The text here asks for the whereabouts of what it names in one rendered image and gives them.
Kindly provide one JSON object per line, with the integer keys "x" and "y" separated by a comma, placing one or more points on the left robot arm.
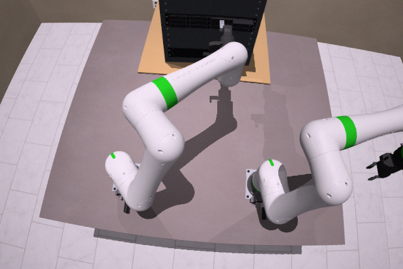
{"x": 164, "y": 144}

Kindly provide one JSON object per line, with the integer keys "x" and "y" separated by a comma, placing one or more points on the dark grey metal rack frame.
{"x": 191, "y": 44}

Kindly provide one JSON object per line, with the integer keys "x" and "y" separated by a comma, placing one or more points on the tan flat board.
{"x": 153, "y": 62}

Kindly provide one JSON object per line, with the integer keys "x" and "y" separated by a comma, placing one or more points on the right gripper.
{"x": 386, "y": 162}

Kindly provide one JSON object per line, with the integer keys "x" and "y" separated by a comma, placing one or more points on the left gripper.
{"x": 226, "y": 37}

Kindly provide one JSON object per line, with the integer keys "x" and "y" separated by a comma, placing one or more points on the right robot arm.
{"x": 331, "y": 184}

